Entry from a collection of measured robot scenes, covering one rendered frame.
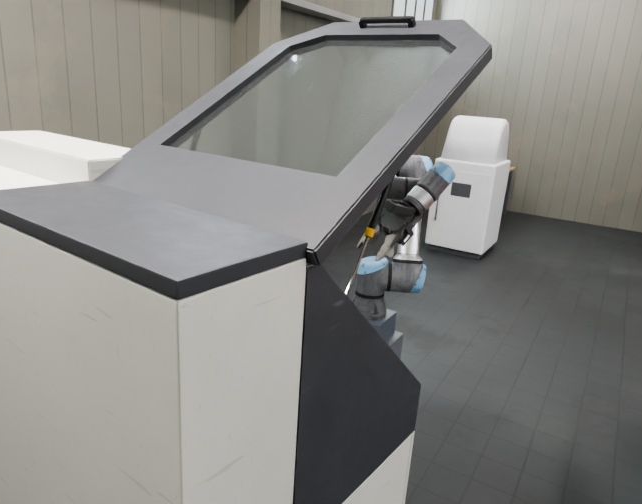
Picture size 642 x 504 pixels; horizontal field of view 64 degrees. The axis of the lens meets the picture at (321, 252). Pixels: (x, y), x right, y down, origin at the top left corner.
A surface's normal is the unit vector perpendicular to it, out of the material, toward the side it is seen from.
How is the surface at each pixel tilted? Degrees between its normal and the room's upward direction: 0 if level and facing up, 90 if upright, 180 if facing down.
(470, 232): 90
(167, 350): 90
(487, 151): 71
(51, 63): 90
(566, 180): 90
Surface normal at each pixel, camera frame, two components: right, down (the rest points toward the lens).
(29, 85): 0.86, 0.21
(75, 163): -0.60, 0.20
